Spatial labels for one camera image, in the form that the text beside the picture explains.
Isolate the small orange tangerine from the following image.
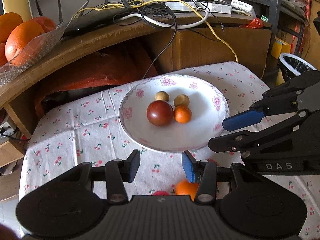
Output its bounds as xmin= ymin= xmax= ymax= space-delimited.
xmin=174 ymin=105 xmax=192 ymax=124

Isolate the dented tan longan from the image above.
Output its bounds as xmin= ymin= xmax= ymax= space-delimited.
xmin=174 ymin=94 xmax=190 ymax=107

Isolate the thick white cable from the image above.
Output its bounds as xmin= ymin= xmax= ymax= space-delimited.
xmin=113 ymin=0 xmax=209 ymax=29

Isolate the round tan longan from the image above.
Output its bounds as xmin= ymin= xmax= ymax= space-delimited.
xmin=155 ymin=91 xmax=170 ymax=102

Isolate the bright red tomato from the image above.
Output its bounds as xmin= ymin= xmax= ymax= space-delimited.
xmin=152 ymin=191 xmax=170 ymax=196

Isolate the black trash bin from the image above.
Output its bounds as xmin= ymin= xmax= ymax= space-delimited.
xmin=277 ymin=53 xmax=317 ymax=82

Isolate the large orange in tray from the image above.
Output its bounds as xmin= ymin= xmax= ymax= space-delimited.
xmin=4 ymin=21 xmax=45 ymax=61

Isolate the dark red tomato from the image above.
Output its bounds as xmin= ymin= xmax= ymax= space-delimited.
xmin=146 ymin=100 xmax=174 ymax=126

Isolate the thin black cable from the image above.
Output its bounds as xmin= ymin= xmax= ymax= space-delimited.
xmin=112 ymin=3 xmax=178 ymax=81

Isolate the wooden tv cabinet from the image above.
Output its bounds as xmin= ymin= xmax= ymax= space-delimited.
xmin=1 ymin=15 xmax=272 ymax=137

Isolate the red cloth bag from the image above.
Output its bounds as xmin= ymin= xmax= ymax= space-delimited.
xmin=34 ymin=47 xmax=151 ymax=118

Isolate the yellow network cable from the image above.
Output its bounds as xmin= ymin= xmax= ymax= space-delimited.
xmin=71 ymin=0 xmax=239 ymax=63

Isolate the glass fruit tray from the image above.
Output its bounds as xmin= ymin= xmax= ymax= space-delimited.
xmin=0 ymin=22 xmax=69 ymax=87

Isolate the black wifi router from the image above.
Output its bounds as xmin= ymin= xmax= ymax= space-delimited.
xmin=29 ymin=0 xmax=124 ymax=33

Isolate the white power strip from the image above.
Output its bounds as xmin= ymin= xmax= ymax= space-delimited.
xmin=165 ymin=2 xmax=232 ymax=14

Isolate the white floral plate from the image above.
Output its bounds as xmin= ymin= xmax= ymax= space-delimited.
xmin=119 ymin=74 xmax=229 ymax=153

